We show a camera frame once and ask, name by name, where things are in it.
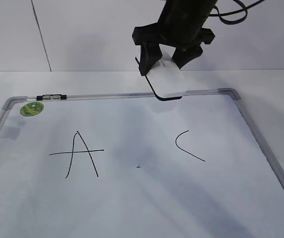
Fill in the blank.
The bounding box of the black clear marker clip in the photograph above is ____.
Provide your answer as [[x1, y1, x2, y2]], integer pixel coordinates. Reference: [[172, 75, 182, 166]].
[[36, 94, 67, 101]]

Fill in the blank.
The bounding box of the round green sticker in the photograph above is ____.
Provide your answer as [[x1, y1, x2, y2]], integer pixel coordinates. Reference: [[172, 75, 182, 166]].
[[20, 102, 44, 117]]

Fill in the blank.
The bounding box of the white board eraser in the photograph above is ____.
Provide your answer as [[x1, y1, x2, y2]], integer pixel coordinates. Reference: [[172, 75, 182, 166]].
[[144, 51, 187, 101]]

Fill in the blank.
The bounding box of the white board with grey frame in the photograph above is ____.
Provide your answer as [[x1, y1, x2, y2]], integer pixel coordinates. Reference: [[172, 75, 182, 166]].
[[0, 89, 284, 238]]

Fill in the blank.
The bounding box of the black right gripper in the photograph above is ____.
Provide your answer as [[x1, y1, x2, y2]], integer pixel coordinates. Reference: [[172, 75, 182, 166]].
[[132, 0, 215, 76]]

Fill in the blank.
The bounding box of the black cable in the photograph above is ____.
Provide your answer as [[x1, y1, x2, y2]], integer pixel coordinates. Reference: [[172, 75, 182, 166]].
[[210, 0, 266, 25]]

